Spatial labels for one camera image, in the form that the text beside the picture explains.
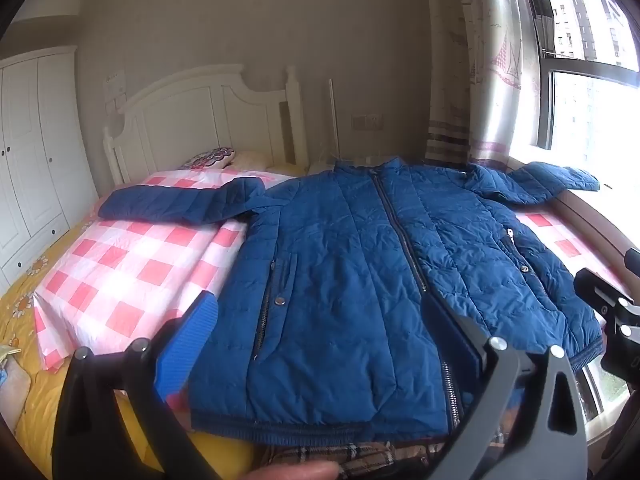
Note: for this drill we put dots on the white upright rod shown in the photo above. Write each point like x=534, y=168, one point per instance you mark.
x=334, y=120

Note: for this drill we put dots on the pink checked sheet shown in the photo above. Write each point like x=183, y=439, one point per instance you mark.
x=125, y=270

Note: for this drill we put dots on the window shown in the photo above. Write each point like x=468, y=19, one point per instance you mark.
x=590, y=110

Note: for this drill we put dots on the blue quilted jacket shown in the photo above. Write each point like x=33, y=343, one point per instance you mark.
x=350, y=260

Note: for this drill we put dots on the cream pillow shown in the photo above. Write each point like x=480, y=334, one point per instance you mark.
x=252, y=159

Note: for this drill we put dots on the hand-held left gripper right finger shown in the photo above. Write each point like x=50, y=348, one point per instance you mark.
x=452, y=337

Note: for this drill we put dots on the wooden window sill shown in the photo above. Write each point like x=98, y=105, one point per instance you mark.
x=600, y=230

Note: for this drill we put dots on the brown plaid blanket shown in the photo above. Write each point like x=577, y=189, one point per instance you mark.
x=360, y=460

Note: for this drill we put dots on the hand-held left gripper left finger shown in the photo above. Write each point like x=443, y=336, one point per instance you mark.
x=190, y=340

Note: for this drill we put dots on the yellow flowered bedsheet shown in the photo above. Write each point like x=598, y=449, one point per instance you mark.
x=35, y=410

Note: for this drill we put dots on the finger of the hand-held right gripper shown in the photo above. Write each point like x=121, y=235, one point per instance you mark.
x=634, y=265
x=615, y=310

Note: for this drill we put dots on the printed curtain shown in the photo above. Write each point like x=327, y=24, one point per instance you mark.
x=480, y=60

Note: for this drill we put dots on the wall socket panel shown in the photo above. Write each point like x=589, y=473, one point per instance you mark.
x=366, y=122

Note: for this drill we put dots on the white wardrobe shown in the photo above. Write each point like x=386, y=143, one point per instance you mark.
x=35, y=160

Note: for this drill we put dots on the white wooden headboard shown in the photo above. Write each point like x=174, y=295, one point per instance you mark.
x=200, y=120

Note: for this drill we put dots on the purple patterned pillow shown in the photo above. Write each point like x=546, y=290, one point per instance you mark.
x=207, y=158

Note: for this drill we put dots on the person's left hand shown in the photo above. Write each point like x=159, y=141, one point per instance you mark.
x=300, y=472

